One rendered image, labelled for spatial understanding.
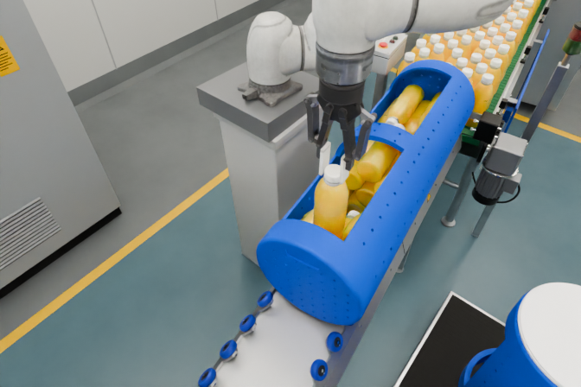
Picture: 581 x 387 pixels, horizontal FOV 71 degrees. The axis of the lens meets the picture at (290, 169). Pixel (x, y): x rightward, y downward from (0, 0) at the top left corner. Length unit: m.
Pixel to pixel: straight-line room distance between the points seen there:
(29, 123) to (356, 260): 1.62
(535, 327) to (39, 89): 1.95
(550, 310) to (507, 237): 1.53
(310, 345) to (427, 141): 0.61
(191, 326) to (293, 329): 1.13
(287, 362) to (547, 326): 0.60
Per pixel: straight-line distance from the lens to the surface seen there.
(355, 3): 0.57
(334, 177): 0.81
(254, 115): 1.41
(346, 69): 0.63
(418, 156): 1.12
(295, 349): 1.08
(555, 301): 1.18
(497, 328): 2.14
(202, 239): 2.43
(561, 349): 1.12
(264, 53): 1.40
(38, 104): 2.09
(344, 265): 0.86
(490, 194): 1.96
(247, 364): 1.08
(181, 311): 2.22
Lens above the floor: 1.94
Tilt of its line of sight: 45 degrees down
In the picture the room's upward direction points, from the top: 1 degrees counter-clockwise
